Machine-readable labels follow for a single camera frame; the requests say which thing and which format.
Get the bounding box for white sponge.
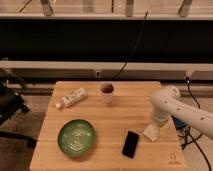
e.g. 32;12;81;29
143;124;160;142

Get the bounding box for black floor cables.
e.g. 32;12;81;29
176;76;212;171

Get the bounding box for white paper cup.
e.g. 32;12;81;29
100;82;114;104

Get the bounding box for black smartphone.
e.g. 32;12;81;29
122;131;139;158

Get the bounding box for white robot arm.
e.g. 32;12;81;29
150;86;213;139

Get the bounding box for green ceramic bowl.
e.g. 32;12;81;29
57;119;96;158

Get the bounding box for black hanging cable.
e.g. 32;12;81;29
110;11;150;81

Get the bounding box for blue connector box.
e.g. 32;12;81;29
173;117;186;129

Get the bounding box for black office chair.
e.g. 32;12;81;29
0;68;38;149

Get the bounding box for white plastic bottle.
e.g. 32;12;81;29
56;88;86;109

